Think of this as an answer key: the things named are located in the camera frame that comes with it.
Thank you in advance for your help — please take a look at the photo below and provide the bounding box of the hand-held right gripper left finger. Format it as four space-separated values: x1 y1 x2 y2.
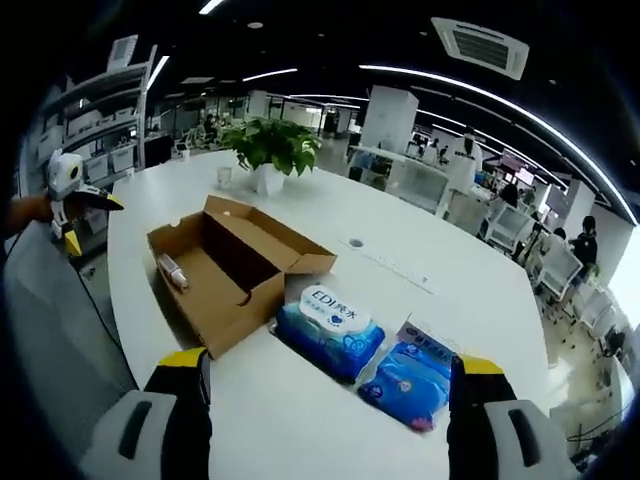
79 346 214 480

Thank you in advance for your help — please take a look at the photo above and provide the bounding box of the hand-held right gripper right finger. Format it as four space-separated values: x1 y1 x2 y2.
447 353 581 480

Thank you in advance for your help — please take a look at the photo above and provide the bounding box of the blue tissue packet soft item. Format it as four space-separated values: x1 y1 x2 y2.
357 313 459 434

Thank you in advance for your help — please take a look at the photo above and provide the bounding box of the brown cardboard shoe box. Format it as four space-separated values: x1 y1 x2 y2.
146 194 339 361

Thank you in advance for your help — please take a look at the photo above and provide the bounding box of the blue wipes pack soft item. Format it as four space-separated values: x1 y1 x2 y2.
273 283 387 385

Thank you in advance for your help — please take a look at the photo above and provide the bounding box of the row of white storage bins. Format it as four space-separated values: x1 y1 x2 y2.
34 107 139 186

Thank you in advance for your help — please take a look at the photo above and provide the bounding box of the black monitor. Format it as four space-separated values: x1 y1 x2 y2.
142 134 174 169

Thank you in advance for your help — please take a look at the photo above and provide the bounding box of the grey storage shelf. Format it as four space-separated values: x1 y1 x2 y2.
34 44 159 186

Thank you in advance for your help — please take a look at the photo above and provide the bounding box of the white mesh chair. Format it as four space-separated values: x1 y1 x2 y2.
2 222 141 480

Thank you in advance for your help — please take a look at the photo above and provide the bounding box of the white crate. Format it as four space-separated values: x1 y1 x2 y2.
107 33 140 71

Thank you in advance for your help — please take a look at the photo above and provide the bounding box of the white office chair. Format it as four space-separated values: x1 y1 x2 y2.
537 244 584 301
487 202 536 251

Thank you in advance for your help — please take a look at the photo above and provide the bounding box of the green potted plant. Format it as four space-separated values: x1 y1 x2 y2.
220 117 322 196

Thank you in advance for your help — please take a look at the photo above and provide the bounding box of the table power socket panel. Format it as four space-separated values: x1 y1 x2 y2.
337 234 439 297

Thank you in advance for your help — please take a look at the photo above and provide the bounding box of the ceiling light strip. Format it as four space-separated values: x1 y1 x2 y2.
358 63 639 226

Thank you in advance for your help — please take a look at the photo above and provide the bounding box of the ceiling air conditioner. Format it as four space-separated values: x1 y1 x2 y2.
430 17 531 81

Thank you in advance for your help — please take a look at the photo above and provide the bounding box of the wall screen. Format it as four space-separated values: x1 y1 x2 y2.
502 149 534 184

